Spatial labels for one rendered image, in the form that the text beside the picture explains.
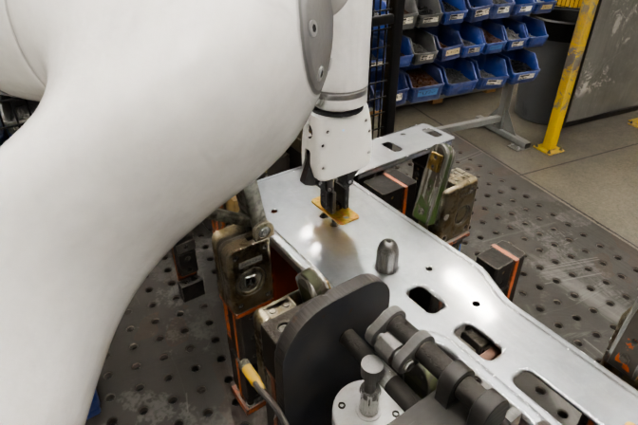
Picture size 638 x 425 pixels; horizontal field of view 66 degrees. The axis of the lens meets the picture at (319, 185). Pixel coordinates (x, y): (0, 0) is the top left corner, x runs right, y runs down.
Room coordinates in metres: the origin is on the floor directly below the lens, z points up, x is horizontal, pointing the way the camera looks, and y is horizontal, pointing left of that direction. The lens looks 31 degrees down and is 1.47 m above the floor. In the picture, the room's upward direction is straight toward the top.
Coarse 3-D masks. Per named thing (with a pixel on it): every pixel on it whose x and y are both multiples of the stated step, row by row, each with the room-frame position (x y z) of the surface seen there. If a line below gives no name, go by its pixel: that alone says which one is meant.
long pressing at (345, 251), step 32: (288, 192) 0.74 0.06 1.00; (352, 192) 0.74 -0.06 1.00; (288, 224) 0.65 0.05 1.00; (320, 224) 0.65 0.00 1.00; (352, 224) 0.65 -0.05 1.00; (384, 224) 0.65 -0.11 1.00; (416, 224) 0.65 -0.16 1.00; (288, 256) 0.56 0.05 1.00; (320, 256) 0.57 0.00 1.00; (352, 256) 0.57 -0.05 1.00; (416, 256) 0.57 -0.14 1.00; (448, 256) 0.57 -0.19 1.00; (448, 288) 0.50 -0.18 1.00; (480, 288) 0.50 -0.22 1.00; (416, 320) 0.44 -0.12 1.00; (448, 320) 0.44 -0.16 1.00; (480, 320) 0.44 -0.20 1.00; (512, 320) 0.44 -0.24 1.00; (448, 352) 0.39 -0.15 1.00; (512, 352) 0.39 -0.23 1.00; (544, 352) 0.39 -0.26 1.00; (576, 352) 0.39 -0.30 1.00; (512, 384) 0.35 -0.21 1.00; (576, 384) 0.35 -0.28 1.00; (608, 384) 0.35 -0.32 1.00; (544, 416) 0.31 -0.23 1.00; (608, 416) 0.31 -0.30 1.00
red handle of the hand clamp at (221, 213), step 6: (216, 210) 0.53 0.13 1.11; (222, 210) 0.54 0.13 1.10; (210, 216) 0.52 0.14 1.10; (216, 216) 0.53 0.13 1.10; (222, 216) 0.53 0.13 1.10; (228, 216) 0.53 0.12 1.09; (234, 216) 0.54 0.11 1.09; (240, 216) 0.55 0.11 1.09; (246, 216) 0.55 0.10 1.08; (228, 222) 0.53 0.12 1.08; (234, 222) 0.54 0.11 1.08; (240, 222) 0.54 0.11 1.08; (246, 222) 0.55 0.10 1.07
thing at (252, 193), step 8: (256, 184) 0.55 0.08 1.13; (240, 192) 0.55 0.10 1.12; (248, 192) 0.54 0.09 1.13; (256, 192) 0.55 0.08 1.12; (240, 200) 0.56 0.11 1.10; (248, 200) 0.54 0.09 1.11; (256, 200) 0.55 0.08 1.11; (240, 208) 0.57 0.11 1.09; (248, 208) 0.54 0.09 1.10; (256, 208) 0.55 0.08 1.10; (256, 216) 0.55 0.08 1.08; (264, 216) 0.55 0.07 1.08
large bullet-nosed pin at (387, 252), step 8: (384, 240) 0.54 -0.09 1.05; (392, 240) 0.54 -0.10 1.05; (384, 248) 0.53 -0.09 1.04; (392, 248) 0.53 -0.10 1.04; (376, 256) 0.54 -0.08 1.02; (384, 256) 0.53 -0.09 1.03; (392, 256) 0.53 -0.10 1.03; (376, 264) 0.54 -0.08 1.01; (384, 264) 0.53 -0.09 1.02; (392, 264) 0.53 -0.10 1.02; (384, 272) 0.53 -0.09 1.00; (392, 272) 0.53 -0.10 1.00
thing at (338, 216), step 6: (312, 198) 0.67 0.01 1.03; (318, 198) 0.67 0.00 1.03; (318, 204) 0.66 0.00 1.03; (336, 204) 0.64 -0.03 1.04; (324, 210) 0.64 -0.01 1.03; (336, 210) 0.64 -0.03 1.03; (342, 210) 0.64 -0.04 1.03; (348, 210) 0.64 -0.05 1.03; (330, 216) 0.62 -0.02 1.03; (336, 216) 0.62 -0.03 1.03; (342, 216) 0.62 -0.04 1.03; (348, 216) 0.63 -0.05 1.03; (354, 216) 0.62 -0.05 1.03; (336, 222) 0.61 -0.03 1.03; (342, 222) 0.61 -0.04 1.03; (348, 222) 0.61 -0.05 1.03
